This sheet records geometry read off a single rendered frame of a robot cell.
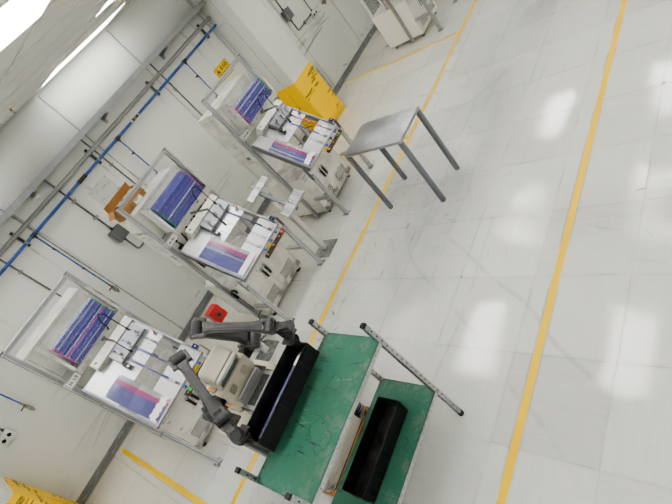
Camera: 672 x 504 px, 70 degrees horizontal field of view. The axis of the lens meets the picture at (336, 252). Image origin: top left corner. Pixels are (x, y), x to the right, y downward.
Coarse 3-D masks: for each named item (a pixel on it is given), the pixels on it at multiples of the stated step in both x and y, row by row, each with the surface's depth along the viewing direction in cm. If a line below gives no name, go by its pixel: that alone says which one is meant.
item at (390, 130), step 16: (400, 112) 444; (416, 112) 429; (368, 128) 466; (384, 128) 444; (400, 128) 424; (432, 128) 444; (352, 144) 467; (368, 144) 445; (384, 144) 425; (400, 144) 414; (352, 160) 465; (416, 160) 426; (448, 160) 466; (368, 176) 480; (400, 176) 519
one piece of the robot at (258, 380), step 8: (256, 368) 287; (264, 368) 290; (256, 376) 287; (264, 376) 286; (248, 384) 283; (256, 384) 286; (264, 384) 282; (248, 392) 282; (256, 392) 282; (240, 400) 278; (248, 400) 282; (256, 400) 277; (248, 408) 277
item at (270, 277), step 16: (240, 240) 540; (272, 256) 514; (288, 256) 529; (256, 272) 500; (272, 272) 513; (288, 272) 528; (208, 288) 526; (240, 288) 485; (256, 288) 498; (272, 288) 512
